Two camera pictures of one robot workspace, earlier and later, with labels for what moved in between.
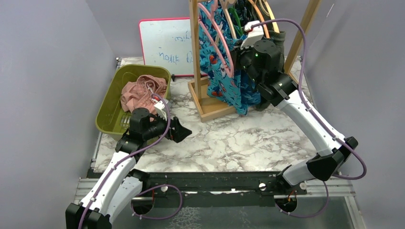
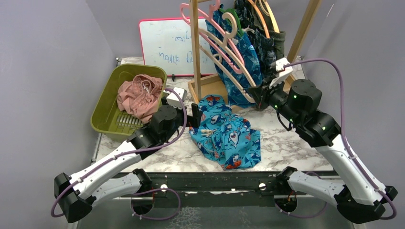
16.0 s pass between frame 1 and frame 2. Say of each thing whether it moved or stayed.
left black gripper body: moved
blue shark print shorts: moved
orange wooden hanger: stayed
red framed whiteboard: stayed
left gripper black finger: moved
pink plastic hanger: moved
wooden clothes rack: stayed
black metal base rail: stayed
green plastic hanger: stayed
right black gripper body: moved
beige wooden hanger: stayed
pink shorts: stayed
